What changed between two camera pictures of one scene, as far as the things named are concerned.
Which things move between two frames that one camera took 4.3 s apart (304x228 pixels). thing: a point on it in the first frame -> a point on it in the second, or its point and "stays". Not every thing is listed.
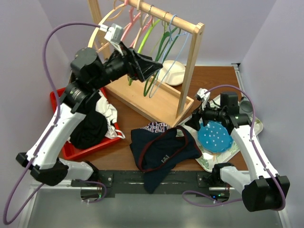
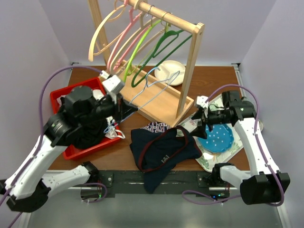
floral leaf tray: (207, 160) stays
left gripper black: (139, 66) -> (121, 109)
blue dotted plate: (213, 137) stays
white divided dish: (172, 73) stays
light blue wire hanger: (175, 45) -> (177, 74)
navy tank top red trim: (157, 148) stays
